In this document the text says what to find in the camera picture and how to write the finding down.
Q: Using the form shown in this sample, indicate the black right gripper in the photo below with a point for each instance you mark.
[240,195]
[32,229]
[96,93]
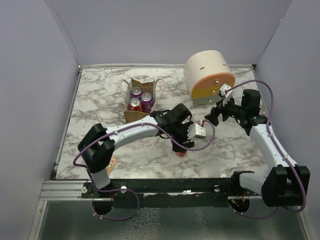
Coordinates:
[213,116]

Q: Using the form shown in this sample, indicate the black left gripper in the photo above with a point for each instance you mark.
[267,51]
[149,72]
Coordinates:
[189,144]

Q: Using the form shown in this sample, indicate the red Coke can front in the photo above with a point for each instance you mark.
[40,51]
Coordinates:
[181,153]

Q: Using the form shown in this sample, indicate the red coke can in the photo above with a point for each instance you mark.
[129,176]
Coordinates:
[181,153]
[146,102]

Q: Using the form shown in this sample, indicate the purple Fanta can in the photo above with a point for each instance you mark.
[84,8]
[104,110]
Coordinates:
[135,105]

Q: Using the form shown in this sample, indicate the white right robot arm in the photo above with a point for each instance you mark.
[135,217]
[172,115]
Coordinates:
[286,183]

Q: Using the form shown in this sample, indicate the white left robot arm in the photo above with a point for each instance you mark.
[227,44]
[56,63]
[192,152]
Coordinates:
[99,144]

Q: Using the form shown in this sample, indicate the cream three-drawer round cabinet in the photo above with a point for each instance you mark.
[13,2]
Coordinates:
[205,73]

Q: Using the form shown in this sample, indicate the orange snack packet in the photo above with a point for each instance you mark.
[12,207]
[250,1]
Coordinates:
[111,165]

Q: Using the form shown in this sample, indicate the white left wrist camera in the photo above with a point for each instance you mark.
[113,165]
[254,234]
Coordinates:
[195,130]

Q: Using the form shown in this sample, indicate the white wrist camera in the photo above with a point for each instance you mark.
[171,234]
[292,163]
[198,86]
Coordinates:
[226,93]
[195,130]

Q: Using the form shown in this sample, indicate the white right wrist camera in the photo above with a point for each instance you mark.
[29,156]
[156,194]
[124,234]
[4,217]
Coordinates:
[226,93]

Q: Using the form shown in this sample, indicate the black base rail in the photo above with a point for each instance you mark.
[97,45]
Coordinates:
[163,193]

